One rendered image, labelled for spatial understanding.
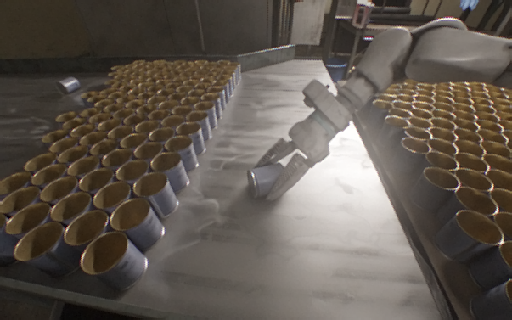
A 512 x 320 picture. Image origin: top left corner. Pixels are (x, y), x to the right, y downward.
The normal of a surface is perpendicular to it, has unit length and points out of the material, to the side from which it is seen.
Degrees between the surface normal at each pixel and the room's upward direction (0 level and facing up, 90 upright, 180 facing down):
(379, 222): 0
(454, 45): 41
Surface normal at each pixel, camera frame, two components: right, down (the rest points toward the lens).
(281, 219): -0.01, -0.75
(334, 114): -0.07, 0.34
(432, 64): -0.41, 0.91
